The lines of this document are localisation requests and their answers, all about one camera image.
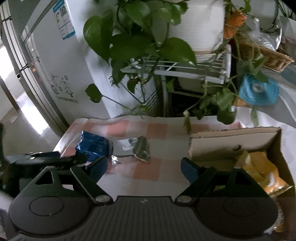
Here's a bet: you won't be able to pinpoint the pink checkered tablecloth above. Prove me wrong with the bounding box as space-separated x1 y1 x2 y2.
52 115 243 200

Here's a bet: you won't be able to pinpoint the large white flower pot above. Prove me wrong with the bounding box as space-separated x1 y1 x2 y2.
158 1 225 66

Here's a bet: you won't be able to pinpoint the white square plant pot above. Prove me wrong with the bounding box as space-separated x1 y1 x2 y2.
280 16 296 41

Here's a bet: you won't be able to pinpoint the white metal plant stand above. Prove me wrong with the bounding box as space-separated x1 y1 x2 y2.
122 45 231 117

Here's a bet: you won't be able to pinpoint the silver snack packet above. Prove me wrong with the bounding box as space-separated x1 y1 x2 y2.
111 136 151 166

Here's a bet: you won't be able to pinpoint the blue ribbon roll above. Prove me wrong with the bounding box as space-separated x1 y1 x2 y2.
238 75 279 106

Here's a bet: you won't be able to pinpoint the white refrigerator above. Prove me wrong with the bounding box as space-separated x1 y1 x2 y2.
1 1 160 134

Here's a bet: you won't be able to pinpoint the cardboard box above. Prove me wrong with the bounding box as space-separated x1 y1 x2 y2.
189 126 295 240

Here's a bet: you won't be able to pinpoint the large pothos plant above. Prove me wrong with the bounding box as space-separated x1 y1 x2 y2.
83 1 268 124

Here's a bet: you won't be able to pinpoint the orange striped snack packet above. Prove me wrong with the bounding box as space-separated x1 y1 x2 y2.
235 151 292 197

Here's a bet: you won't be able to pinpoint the blue snack packet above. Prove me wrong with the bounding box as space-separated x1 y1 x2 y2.
75 131 109 162

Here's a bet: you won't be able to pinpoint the wicker basket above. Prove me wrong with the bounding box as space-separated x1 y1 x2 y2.
237 38 294 73

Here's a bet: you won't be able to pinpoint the clear plastic bags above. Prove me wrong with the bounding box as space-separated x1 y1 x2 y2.
247 18 282 51

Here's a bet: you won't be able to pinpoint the white patterned tablecloth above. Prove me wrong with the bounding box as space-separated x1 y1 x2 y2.
237 64 295 178

